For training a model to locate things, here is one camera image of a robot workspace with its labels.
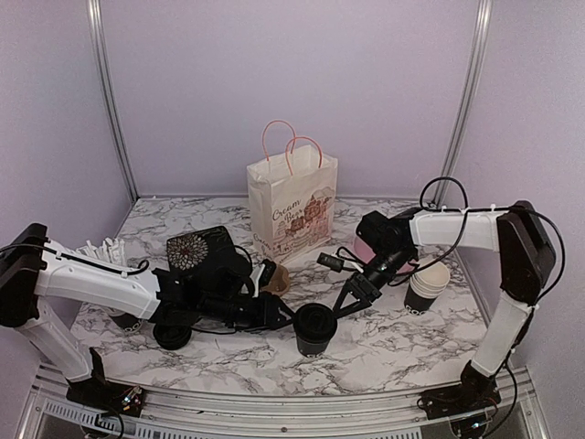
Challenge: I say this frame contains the pink round plate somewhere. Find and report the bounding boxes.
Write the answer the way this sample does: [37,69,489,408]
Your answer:
[354,235,420,276]

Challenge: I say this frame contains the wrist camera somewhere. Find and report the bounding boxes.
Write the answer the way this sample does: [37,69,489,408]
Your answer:
[317,246,365,273]
[250,259,277,298]

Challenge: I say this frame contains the left aluminium frame post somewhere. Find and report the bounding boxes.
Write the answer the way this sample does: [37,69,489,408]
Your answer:
[87,0,139,204]

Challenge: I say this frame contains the black cup holding straws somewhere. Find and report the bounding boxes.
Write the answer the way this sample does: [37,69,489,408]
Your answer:
[108,309,143,334]

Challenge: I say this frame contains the white printed paper bag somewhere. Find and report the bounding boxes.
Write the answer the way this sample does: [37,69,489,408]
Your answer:
[247,131,338,263]

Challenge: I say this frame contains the black cup lid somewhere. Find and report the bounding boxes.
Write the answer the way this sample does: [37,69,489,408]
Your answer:
[293,303,337,335]

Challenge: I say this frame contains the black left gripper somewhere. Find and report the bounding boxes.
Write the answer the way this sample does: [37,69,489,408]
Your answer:
[202,292,299,335]

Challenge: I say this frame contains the front aluminium rail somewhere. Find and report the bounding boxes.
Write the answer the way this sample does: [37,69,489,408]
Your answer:
[16,365,551,438]

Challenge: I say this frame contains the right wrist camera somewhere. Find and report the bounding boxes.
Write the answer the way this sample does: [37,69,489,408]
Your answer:
[317,246,365,273]

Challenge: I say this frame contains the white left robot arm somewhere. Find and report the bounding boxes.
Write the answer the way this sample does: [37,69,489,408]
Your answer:
[1,223,294,407]

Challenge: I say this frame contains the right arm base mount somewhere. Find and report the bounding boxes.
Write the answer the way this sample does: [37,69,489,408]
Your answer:
[417,362,501,420]

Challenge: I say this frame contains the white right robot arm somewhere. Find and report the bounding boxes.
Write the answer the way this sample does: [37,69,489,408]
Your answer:
[324,247,501,393]

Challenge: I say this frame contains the right aluminium frame post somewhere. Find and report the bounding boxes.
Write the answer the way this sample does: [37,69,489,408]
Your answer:
[441,0,494,177]

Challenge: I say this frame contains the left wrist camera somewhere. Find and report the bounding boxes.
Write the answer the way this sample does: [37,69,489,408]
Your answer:
[250,259,277,298]

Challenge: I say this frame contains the stack of black lids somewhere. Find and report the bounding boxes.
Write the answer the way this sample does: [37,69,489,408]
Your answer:
[153,324,193,351]

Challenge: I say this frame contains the aluminium frame post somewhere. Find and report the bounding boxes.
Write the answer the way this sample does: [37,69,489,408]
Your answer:
[441,0,494,177]
[87,0,139,204]

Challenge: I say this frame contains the stack of paper cups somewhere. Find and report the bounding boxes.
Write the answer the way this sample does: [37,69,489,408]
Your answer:
[404,262,451,316]

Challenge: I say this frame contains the brown cardboard cup carrier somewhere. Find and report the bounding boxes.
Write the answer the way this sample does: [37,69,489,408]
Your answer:
[262,264,291,296]

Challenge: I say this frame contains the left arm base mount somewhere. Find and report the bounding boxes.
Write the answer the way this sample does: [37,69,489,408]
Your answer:
[66,348,145,417]

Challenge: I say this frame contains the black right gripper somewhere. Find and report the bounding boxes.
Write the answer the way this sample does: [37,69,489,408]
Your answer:
[332,247,412,319]

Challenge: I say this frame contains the black floral square plate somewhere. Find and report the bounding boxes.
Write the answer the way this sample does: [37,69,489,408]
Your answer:
[166,226,236,273]

